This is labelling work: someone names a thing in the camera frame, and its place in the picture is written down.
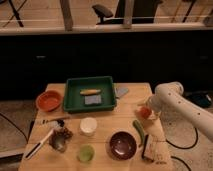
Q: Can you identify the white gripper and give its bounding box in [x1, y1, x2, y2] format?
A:
[137, 96, 162, 120]

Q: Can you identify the red orange apple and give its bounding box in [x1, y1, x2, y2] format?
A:
[139, 106, 152, 119]

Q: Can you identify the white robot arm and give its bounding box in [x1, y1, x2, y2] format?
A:
[139, 82, 213, 142]

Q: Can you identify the white paper cup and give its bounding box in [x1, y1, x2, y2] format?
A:
[79, 117, 97, 136]

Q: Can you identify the green cup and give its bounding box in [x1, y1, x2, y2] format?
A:
[77, 145, 95, 162]

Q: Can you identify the metal measuring cup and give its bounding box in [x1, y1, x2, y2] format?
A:
[49, 134, 66, 153]

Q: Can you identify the green cucumber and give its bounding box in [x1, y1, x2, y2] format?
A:
[133, 120, 145, 146]

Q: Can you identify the grey cloth pad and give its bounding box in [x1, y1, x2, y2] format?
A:
[115, 87, 129, 98]

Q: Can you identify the scrubbing brush with black edge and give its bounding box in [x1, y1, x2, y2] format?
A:
[141, 134, 158, 162]

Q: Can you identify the dark purple bowl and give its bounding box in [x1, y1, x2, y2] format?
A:
[109, 131, 137, 160]

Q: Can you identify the blue grey sponge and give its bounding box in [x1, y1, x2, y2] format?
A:
[84, 95, 101, 105]

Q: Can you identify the yellow corn cob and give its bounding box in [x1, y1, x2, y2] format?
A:
[80, 89, 101, 96]

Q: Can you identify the green plastic tray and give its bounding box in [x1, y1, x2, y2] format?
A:
[63, 76, 117, 113]

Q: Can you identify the black office chair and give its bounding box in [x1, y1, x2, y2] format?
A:
[92, 0, 162, 25]

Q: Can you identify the brown pine cone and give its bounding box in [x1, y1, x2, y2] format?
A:
[55, 127, 73, 139]

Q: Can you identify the orange bowl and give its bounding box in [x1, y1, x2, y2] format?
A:
[36, 90, 62, 112]

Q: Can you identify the metal fork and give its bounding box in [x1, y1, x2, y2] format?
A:
[35, 117, 70, 125]

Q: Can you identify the black floor cable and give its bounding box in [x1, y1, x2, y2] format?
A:
[165, 128, 200, 150]

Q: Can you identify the black handled knife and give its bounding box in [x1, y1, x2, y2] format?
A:
[25, 129, 55, 159]

